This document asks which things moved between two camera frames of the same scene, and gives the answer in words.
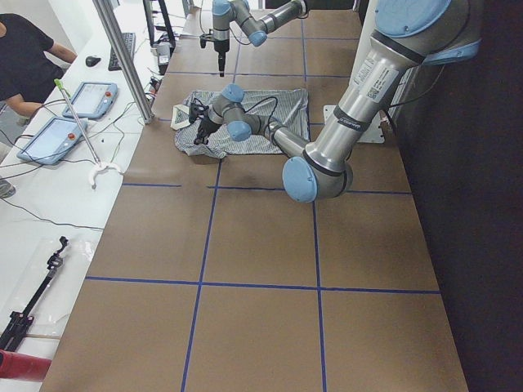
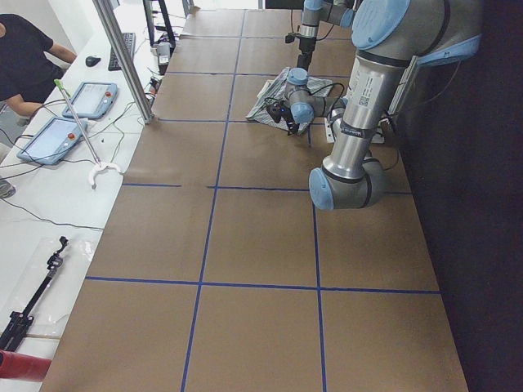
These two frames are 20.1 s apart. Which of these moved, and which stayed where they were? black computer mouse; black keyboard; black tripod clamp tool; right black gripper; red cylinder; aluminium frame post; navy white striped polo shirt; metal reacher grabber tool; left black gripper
Moved: right black gripper; left black gripper; navy white striped polo shirt
Stayed: aluminium frame post; black keyboard; black tripod clamp tool; red cylinder; black computer mouse; metal reacher grabber tool
